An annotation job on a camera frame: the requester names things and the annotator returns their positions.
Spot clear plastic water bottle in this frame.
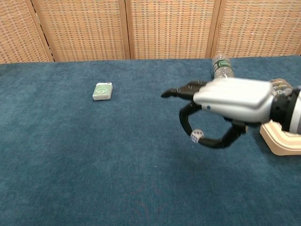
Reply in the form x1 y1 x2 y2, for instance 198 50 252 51
211 53 236 80

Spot white rectangular food container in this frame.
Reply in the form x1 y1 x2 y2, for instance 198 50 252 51
259 119 301 156

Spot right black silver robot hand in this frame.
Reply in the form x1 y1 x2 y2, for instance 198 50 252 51
160 77 278 149

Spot small white die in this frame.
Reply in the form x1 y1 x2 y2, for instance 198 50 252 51
190 129 205 143

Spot woven bamboo folding screen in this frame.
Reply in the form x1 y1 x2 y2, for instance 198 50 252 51
0 0 301 64

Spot green card box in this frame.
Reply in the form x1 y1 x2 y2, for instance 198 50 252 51
92 82 113 101

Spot blue table mat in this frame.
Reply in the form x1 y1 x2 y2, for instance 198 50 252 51
0 55 301 226

